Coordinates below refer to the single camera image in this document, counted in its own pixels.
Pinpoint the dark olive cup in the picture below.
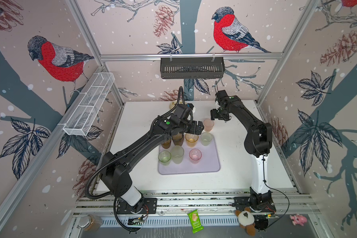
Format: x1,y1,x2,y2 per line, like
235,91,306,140
172,133,184,146

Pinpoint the salmon textured cup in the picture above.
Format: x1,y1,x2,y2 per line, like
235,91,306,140
203,119,215,132

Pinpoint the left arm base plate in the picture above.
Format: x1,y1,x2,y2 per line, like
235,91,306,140
114,197,157,215

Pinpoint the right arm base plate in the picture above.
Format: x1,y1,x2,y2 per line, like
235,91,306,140
232,196,277,213

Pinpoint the small green ribbed cup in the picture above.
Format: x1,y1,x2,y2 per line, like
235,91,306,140
158,151,172,166

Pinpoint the glass jar with lid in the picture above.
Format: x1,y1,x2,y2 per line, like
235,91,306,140
78,214,103,231

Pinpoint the pink clear cup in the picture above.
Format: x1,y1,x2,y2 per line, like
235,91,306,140
189,148,202,164

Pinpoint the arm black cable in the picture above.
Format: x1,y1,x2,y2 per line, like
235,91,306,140
84,86,185,233
261,154,291,230

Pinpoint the pink plush toy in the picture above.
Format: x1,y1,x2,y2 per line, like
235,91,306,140
290,214,307,226

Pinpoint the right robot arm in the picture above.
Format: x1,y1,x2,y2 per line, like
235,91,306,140
211,90,272,211

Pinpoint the cream patterned saucer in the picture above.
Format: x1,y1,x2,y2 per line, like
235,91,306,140
169,101,177,110

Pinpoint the pale green textured cup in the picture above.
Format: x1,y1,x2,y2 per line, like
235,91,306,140
201,132,213,146

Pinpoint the yellow amber cup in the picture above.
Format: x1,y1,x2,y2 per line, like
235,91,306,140
185,133,199,148

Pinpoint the tall pale green cup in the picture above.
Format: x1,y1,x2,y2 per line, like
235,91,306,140
170,145,184,164

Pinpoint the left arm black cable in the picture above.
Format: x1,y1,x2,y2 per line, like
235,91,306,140
84,86,185,233

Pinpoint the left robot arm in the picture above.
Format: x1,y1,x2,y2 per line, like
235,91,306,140
100,103,204,213

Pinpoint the lilac plastic tray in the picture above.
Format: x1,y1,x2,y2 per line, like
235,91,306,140
158,136,221,175

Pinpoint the green snack packet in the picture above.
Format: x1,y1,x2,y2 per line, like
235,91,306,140
188,210,204,234

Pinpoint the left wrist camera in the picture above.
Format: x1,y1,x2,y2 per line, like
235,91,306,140
187,103,195,113

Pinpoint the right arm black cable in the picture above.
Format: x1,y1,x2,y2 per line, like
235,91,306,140
261,154,291,230

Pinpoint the white wire mesh shelf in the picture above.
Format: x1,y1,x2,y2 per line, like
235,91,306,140
63,72,115,136

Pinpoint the small brown textured cup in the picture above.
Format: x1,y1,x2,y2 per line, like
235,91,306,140
161,139,172,149

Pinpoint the black hanging wire basket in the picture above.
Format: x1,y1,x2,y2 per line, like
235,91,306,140
160,57,225,79

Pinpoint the plush toy dog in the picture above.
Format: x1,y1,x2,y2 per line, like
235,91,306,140
235,207,256,237

